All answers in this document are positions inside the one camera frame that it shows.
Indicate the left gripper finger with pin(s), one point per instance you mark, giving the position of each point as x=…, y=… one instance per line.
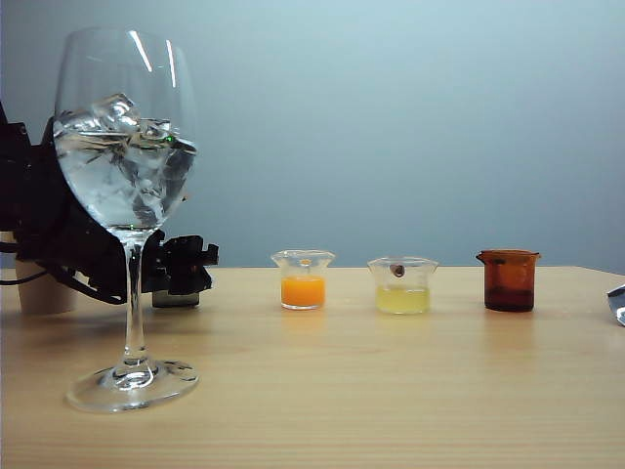
x=212, y=254
x=188, y=266

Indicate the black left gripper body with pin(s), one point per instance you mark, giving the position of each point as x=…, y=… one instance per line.
x=93, y=264

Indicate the smoky grey measuring cup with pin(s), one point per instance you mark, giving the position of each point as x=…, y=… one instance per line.
x=176, y=300

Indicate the beige paper cup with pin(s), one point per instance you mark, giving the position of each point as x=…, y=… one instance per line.
x=44, y=298

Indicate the clear cup with orange juice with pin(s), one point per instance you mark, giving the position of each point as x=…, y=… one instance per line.
x=303, y=293

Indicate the clear cup with yellow juice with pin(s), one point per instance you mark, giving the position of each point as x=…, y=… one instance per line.
x=403, y=300

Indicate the amber brown measuring cup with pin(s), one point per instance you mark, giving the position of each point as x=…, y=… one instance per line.
x=508, y=288

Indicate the clear wine glass with ice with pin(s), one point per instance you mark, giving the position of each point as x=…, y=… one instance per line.
x=132, y=322

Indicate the silver foil object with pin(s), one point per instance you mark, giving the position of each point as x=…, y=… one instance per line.
x=619, y=308

